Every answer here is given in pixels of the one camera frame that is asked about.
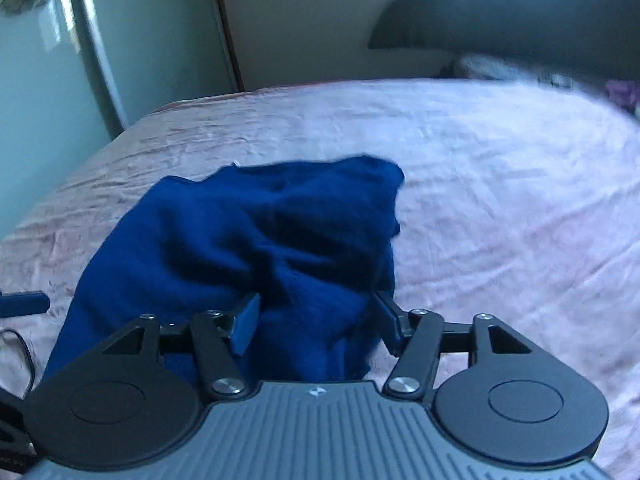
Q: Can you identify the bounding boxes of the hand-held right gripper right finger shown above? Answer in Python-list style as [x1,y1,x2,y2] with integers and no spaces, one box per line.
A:
[372,290,535,402]

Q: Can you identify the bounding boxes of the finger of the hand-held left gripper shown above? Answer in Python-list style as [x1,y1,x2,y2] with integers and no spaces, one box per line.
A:
[0,291,51,319]

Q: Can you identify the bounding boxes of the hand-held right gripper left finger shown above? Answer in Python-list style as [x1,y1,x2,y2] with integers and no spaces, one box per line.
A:
[102,292,262,402]

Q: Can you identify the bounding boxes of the blue knit sweater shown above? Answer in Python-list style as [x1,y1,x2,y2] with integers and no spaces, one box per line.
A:
[42,154,406,386]

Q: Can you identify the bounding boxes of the pink wrinkled bed sheet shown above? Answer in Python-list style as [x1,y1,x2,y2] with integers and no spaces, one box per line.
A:
[0,77,640,480]

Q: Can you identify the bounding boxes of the frosted glass wardrobe door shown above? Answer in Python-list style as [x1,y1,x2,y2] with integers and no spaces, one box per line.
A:
[0,0,128,242]
[92,0,240,137]

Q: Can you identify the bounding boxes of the white pillow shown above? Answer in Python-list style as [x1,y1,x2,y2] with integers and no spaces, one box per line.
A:
[457,52,553,83]

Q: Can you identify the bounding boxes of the purple cloth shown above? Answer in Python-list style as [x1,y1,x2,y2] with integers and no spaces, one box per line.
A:
[604,79,640,113]

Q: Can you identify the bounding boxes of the dark bed headboard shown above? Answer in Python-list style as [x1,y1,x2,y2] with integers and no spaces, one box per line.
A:
[366,0,640,83]

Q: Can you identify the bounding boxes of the black cable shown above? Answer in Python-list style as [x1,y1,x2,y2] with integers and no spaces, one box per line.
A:
[0,328,37,397]

